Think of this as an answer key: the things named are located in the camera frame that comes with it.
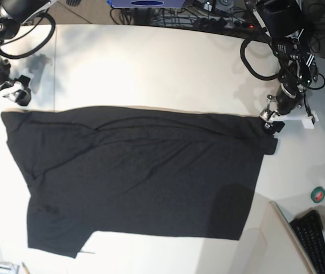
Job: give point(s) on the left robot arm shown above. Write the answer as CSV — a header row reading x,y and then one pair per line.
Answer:
x,y
283,27

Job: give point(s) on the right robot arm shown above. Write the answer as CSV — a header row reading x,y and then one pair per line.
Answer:
x,y
13,14

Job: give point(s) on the power strip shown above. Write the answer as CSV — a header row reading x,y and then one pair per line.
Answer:
x,y
222,23

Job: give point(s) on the green tape roll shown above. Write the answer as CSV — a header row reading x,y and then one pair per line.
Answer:
x,y
317,194

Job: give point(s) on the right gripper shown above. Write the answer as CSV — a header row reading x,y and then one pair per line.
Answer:
x,y
22,92

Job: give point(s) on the pencil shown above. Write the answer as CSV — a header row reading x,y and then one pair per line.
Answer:
x,y
26,270

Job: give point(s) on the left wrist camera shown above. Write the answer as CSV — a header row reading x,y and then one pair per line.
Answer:
x,y
308,122

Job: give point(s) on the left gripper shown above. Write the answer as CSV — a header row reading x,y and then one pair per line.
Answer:
x,y
280,105

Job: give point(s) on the black t-shirt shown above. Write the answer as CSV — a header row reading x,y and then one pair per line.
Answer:
x,y
129,170

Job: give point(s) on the black keyboard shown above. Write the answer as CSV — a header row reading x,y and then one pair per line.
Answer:
x,y
309,231

